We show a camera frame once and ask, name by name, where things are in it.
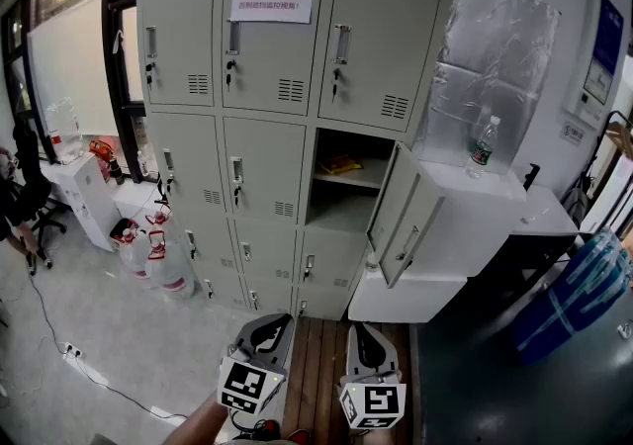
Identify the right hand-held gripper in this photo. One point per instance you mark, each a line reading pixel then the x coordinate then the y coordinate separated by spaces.
pixel 376 401

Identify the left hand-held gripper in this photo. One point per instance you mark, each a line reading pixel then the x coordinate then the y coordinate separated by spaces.
pixel 247 383

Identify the yellow snack packet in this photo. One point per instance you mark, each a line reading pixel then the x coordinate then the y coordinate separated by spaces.
pixel 338 166

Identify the grey metal locker cabinet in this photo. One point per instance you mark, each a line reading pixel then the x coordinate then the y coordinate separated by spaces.
pixel 267 62

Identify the person's left forearm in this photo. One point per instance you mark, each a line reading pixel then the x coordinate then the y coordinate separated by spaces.
pixel 198 423

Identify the brown wooden plank platform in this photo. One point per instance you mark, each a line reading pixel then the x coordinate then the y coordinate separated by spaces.
pixel 321 359

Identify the low white box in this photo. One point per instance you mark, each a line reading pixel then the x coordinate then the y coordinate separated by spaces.
pixel 405 302

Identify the person's left shoe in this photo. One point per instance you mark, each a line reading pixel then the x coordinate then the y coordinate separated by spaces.
pixel 269 427

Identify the person's shoe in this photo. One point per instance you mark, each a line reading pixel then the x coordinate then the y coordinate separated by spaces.
pixel 269 427
pixel 299 435

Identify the person's right shoe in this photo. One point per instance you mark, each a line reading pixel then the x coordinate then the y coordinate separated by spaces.
pixel 299 435

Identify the large white box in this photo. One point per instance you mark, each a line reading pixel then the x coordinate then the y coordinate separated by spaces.
pixel 475 225

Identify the black red container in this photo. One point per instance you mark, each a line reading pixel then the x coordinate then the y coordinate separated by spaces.
pixel 121 230

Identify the white power strip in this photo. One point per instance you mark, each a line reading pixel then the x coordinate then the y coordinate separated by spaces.
pixel 73 350

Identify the blue plastic wrapped bundle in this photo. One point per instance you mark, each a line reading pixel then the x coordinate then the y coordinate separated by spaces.
pixel 573 304

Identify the small clear bottle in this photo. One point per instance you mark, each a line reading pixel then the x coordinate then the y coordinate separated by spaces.
pixel 143 166

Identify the black bottle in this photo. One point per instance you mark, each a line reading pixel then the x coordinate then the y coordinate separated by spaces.
pixel 117 173

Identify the clear water bottle green label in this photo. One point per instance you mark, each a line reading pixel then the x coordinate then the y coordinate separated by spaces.
pixel 482 151

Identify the orange red bag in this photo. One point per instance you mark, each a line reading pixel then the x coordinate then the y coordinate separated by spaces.
pixel 101 150

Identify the grey backpack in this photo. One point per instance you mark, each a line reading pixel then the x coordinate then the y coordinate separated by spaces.
pixel 576 205

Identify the black office chair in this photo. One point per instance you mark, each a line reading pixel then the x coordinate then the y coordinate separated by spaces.
pixel 37 196

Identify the brown cardboard box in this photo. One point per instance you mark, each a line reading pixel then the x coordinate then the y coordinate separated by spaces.
pixel 628 242

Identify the large clear water barrel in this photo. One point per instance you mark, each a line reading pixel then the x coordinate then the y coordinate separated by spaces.
pixel 64 131

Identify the black metal rack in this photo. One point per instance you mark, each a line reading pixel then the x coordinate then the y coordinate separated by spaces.
pixel 601 161

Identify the silver foil insulation sheet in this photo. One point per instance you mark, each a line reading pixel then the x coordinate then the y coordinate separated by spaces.
pixel 494 47

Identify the white desk black frame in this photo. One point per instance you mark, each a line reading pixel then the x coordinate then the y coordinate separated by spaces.
pixel 544 213

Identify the small white wall sign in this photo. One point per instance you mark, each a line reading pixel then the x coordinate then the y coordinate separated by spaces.
pixel 573 131

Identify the black window frame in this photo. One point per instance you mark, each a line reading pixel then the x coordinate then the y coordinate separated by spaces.
pixel 113 62

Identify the white wall control panel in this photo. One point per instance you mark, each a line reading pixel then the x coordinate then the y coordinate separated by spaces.
pixel 591 97

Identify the blue wall poster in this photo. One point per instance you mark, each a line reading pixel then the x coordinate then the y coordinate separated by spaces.
pixel 608 32

